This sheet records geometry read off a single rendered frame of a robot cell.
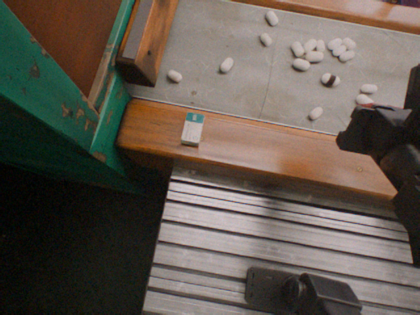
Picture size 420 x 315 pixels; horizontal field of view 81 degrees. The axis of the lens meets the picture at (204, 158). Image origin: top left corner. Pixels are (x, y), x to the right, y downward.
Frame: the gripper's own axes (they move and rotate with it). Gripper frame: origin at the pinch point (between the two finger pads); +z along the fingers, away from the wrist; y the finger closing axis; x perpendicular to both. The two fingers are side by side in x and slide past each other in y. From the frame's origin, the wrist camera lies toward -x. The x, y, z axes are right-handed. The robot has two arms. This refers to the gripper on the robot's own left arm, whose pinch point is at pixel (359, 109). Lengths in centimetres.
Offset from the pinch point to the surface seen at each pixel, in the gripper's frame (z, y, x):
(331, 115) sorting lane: 11.3, -1.3, 5.9
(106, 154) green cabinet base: -5.1, 42.1, 15.4
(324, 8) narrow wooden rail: 29.5, 3.2, -12.5
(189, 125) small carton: 0.5, 27.8, 9.1
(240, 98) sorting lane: 11.2, 18.8, 6.0
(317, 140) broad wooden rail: 3.9, 2.3, 8.9
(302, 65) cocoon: 17.6, 6.6, -1.7
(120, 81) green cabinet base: 2.4, 41.9, 3.8
